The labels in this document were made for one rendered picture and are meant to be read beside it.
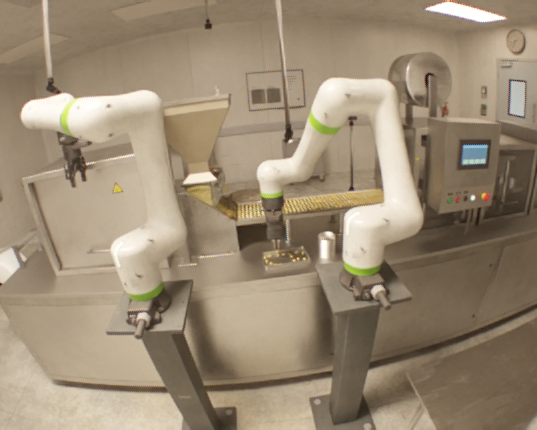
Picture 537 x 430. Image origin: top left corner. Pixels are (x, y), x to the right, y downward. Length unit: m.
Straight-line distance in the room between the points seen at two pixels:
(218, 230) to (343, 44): 4.48
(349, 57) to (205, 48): 2.38
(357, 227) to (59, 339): 1.59
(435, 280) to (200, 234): 1.17
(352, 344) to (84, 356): 1.40
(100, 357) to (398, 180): 1.65
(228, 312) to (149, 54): 4.59
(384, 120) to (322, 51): 4.37
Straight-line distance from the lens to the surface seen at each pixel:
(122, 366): 1.80
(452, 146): 1.35
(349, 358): 1.21
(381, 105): 0.98
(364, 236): 0.87
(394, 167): 0.97
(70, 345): 1.84
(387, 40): 5.78
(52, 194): 1.55
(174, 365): 1.17
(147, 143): 0.91
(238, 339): 1.48
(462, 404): 1.04
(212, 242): 1.45
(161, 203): 0.95
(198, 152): 1.34
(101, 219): 1.46
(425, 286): 1.59
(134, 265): 0.89
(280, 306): 1.35
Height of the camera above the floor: 1.53
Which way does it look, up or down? 24 degrees down
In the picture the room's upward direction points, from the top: 5 degrees counter-clockwise
